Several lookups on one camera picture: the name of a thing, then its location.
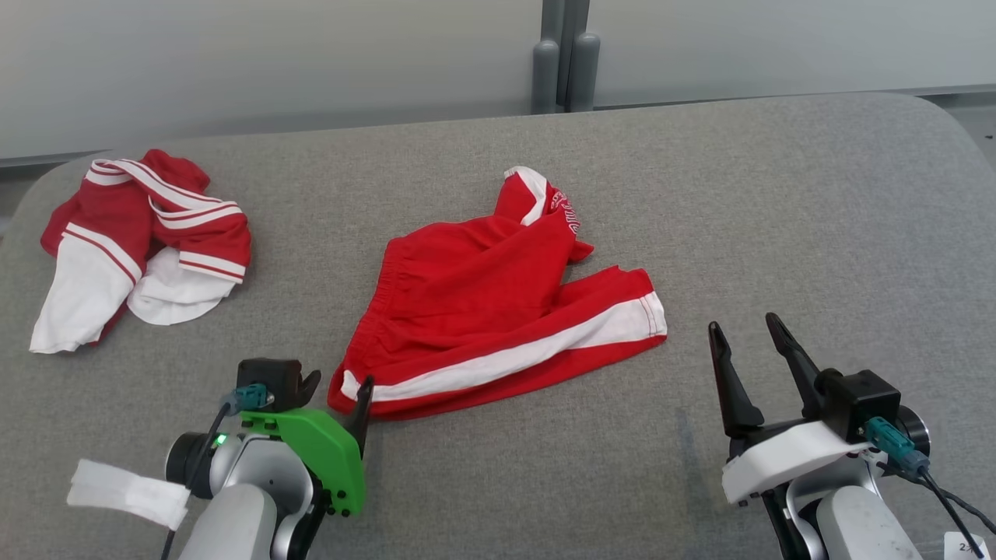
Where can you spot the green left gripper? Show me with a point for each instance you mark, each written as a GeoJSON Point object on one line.
{"type": "Point", "coordinates": [327, 455]}

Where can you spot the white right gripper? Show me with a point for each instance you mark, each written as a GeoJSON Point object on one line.
{"type": "Point", "coordinates": [786, 459]}

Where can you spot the red shorts with white stripe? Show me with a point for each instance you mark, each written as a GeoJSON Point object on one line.
{"type": "Point", "coordinates": [467, 303]}

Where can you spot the red white jersey shirt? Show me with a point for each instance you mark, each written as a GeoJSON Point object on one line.
{"type": "Point", "coordinates": [124, 225]}

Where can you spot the white tape strip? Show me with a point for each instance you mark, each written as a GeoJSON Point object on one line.
{"type": "Point", "coordinates": [124, 490]}

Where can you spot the small white paper label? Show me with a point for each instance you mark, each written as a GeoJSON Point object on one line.
{"type": "Point", "coordinates": [966, 547]}

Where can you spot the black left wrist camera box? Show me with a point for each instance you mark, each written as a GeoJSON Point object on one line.
{"type": "Point", "coordinates": [268, 381]}

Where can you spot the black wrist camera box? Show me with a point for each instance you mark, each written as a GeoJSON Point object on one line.
{"type": "Point", "coordinates": [268, 381]}
{"type": "Point", "coordinates": [860, 400]}

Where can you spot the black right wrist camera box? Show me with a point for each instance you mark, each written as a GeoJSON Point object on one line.
{"type": "Point", "coordinates": [860, 400]}

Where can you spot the grey double partition post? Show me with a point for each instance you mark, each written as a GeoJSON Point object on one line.
{"type": "Point", "coordinates": [566, 62]}

